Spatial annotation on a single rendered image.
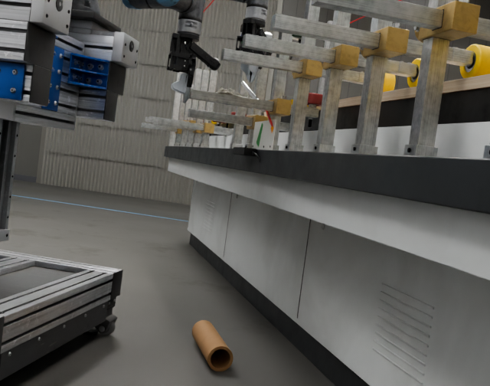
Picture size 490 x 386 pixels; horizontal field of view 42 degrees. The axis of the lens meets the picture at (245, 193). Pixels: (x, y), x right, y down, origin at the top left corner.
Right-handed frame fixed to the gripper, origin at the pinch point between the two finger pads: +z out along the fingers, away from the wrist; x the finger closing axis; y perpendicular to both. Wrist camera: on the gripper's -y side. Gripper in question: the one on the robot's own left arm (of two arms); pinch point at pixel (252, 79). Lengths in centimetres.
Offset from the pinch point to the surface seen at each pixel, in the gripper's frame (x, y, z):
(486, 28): 98, 70, 4
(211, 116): -12.1, 5.2, 14.5
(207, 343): 11, 24, 89
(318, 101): 28.3, 1.4, 7.3
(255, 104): 12.8, 15.0, 11.1
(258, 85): -3.4, -9.6, 0.4
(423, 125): 89, 73, 22
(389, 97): 60, 20, 8
